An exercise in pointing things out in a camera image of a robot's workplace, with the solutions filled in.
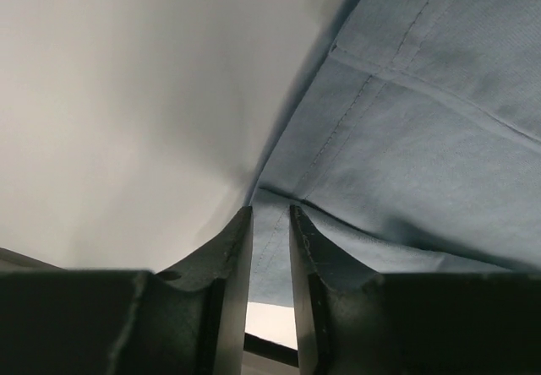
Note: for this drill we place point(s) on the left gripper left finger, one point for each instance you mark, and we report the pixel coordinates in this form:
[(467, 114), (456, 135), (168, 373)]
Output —
[(186, 319)]

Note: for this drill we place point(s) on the grey blue t shirt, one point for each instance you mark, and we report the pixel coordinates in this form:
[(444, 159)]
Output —
[(416, 146)]

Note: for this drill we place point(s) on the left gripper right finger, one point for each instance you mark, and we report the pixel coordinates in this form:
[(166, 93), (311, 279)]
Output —
[(351, 319)]

